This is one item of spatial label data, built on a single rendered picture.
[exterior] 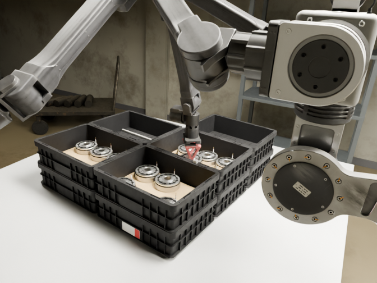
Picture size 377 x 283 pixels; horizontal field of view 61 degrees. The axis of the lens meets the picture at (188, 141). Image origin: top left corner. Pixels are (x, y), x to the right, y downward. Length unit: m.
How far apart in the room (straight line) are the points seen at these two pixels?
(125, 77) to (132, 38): 0.56
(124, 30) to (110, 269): 3.84
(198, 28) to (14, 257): 1.01
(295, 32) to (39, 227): 1.17
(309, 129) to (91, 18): 0.58
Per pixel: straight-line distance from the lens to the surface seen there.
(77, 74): 5.42
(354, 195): 0.82
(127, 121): 1.91
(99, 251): 1.25
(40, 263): 1.26
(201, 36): 0.57
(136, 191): 1.13
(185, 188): 1.33
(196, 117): 1.32
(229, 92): 4.00
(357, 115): 3.16
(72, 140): 1.69
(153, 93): 4.40
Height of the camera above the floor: 1.53
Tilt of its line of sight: 24 degrees down
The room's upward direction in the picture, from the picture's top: 3 degrees clockwise
